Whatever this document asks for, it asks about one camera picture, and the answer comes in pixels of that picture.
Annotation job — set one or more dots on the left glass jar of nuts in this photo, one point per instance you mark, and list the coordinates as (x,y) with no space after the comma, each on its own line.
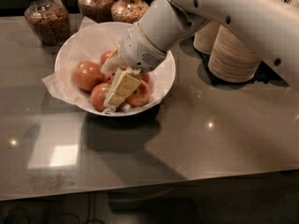
(49,20)

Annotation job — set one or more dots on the white bowl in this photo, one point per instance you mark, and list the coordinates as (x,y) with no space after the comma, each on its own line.
(87,41)

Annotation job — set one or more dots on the large left red apple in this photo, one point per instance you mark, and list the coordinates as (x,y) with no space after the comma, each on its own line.
(87,75)

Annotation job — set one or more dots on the small middle red apple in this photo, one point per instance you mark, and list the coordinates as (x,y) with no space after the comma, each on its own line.
(108,79)

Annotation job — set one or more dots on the white paper liner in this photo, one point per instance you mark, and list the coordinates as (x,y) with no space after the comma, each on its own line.
(62,84)

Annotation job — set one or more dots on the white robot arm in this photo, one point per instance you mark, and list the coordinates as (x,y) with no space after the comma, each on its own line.
(270,28)

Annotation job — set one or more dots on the black mat under stacks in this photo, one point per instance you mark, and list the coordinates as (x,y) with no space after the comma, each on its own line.
(263,74)

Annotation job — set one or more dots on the back red apple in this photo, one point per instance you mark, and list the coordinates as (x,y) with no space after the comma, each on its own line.
(104,57)

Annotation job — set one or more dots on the back stack of paper bowls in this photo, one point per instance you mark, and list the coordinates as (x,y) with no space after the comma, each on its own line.
(205,38)

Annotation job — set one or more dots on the glass jar of cereal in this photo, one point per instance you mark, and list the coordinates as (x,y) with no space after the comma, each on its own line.
(96,10)
(129,11)

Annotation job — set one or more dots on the front right red apple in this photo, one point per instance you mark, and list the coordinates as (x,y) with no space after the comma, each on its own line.
(141,96)

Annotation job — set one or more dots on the front stack of paper bowls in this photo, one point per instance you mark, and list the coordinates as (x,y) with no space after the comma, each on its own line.
(230,60)

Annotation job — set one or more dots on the right dark red apple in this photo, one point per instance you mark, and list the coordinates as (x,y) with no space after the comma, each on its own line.
(145,77)

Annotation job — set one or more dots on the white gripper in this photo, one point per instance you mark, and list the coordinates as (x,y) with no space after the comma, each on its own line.
(139,51)

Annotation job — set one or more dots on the stack of paper bowls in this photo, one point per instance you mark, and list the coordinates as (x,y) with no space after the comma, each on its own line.
(205,38)
(230,60)

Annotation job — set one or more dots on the front left red apple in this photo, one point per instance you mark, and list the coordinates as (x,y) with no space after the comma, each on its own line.
(98,96)

